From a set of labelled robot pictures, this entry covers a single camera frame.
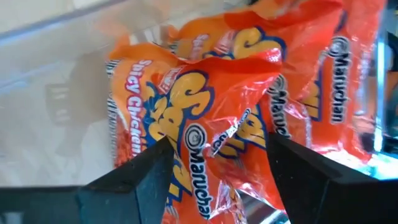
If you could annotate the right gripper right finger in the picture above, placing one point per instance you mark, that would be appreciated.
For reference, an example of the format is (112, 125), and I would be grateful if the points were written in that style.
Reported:
(311, 193)

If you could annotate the orange Saucy Noods pack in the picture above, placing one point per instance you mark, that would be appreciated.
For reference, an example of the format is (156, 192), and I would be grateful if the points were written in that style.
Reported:
(280, 109)
(186, 102)
(339, 77)

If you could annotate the clear plastic bin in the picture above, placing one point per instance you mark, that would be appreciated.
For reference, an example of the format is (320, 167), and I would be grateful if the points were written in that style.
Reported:
(46, 93)

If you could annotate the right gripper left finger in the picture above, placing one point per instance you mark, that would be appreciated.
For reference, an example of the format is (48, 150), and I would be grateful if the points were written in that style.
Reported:
(124, 199)

